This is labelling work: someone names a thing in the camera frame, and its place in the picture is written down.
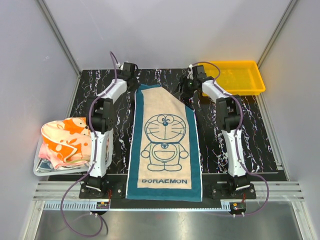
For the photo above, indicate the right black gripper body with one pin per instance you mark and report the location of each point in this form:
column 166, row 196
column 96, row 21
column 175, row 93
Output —
column 188, row 87

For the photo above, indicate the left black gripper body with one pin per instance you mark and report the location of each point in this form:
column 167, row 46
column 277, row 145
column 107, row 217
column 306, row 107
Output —
column 135, row 83

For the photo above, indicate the aluminium frame rail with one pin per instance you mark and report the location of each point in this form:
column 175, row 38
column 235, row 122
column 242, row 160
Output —
column 55, row 196

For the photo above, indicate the grey plastic laundry basket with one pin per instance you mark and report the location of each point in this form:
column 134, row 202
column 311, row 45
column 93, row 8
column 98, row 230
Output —
column 47, row 163

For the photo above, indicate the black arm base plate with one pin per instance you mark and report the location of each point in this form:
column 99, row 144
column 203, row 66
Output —
column 214, row 186

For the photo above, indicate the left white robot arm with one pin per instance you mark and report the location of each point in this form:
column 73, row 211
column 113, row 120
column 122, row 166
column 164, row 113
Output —
column 101, row 121

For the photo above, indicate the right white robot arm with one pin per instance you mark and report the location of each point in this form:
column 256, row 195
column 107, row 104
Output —
column 229, row 120

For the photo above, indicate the orange white patterned towel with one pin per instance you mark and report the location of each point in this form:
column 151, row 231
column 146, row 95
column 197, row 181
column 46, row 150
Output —
column 66, row 143

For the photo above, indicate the yellow plastic tray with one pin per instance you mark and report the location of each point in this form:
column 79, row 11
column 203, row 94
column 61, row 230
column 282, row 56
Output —
column 237, row 77

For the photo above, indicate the teal beige Doraemon towel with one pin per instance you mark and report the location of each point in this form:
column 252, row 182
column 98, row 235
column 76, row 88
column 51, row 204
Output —
column 165, row 160

